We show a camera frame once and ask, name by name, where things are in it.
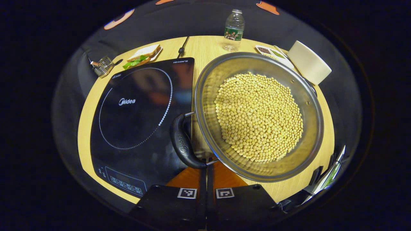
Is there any sandwich with lettuce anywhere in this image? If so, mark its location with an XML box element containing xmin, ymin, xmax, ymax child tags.
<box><xmin>123</xmin><ymin>44</ymin><xmax>161</xmax><ymax>70</ymax></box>

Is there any black power cable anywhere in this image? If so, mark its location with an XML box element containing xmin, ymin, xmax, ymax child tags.
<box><xmin>177</xmin><ymin>36</ymin><xmax>190</xmax><ymax>59</ymax></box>

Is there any black induction cooktop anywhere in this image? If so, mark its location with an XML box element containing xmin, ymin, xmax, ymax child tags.
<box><xmin>90</xmin><ymin>57</ymin><xmax>210</xmax><ymax>198</ymax></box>

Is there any wire basket holder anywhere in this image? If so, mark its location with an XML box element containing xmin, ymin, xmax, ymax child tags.
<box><xmin>90</xmin><ymin>55</ymin><xmax>123</xmax><ymax>78</ymax></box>

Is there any pile of yellow soybeans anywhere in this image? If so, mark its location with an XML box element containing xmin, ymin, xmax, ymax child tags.
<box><xmin>214</xmin><ymin>72</ymin><xmax>304</xmax><ymax>163</ymax></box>

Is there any white divided spice plate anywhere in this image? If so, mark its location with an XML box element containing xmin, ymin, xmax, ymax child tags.
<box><xmin>255</xmin><ymin>45</ymin><xmax>294</xmax><ymax>70</ymax></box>

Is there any clear plastic water bottle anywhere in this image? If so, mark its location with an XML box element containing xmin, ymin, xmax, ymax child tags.
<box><xmin>223</xmin><ymin>9</ymin><xmax>245</xmax><ymax>52</ymax></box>

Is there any white toaster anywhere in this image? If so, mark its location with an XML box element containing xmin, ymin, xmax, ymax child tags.
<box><xmin>287</xmin><ymin>40</ymin><xmax>332</xmax><ymax>85</ymax></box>

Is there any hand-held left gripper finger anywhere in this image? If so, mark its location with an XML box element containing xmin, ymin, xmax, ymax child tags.
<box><xmin>207</xmin><ymin>160</ymin><xmax>284</xmax><ymax>230</ymax></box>
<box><xmin>128</xmin><ymin>166</ymin><xmax>207</xmax><ymax>230</ymax></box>

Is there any steel pot with black handles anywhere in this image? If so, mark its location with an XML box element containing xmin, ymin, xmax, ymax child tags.
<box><xmin>170</xmin><ymin>52</ymin><xmax>325</xmax><ymax>183</ymax></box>

